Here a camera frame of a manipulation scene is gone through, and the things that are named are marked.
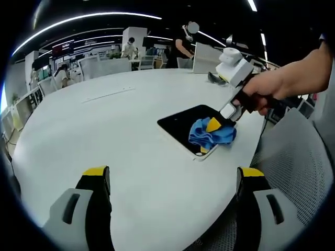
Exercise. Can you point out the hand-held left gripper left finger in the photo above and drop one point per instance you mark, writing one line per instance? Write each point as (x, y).
(78, 209)

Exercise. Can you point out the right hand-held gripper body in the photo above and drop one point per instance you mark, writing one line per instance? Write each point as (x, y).
(235, 69)

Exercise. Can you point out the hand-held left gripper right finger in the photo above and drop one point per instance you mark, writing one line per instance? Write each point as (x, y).
(264, 209)

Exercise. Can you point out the blue cleaning cloth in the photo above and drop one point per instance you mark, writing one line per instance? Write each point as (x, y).
(222, 136)

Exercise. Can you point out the person's right hand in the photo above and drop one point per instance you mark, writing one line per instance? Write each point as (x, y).
(267, 85)

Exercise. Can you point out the white desk divider panel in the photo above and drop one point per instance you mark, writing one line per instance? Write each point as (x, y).
(208, 58)

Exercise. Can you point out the grey mesh office chair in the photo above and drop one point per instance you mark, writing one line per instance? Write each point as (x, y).
(293, 162)

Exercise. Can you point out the white low shelf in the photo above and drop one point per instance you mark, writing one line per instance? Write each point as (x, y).
(22, 109)

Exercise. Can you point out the green potted plant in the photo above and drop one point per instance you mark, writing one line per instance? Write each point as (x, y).
(15, 98)

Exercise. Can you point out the white mesh office chair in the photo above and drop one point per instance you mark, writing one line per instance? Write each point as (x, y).
(90, 68)

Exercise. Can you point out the long ceiling light strip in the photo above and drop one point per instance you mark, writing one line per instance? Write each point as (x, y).
(78, 22)

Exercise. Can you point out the wall screen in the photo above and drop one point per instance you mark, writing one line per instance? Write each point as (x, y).
(63, 48)

